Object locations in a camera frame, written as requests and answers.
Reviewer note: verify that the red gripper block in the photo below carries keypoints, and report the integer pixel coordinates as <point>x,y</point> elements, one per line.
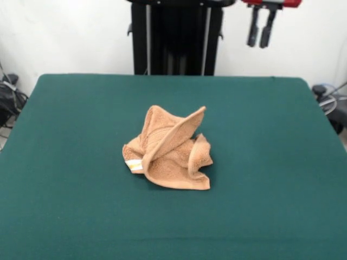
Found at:
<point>249,2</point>

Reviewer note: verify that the orange-brown terry towel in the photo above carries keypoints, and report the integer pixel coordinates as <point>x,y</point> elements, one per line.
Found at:
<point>168,159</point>

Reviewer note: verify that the dark green table cloth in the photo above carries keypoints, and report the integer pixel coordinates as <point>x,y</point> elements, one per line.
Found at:
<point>81,216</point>

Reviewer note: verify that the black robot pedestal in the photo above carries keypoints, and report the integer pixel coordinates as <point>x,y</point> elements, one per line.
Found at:
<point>179,40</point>

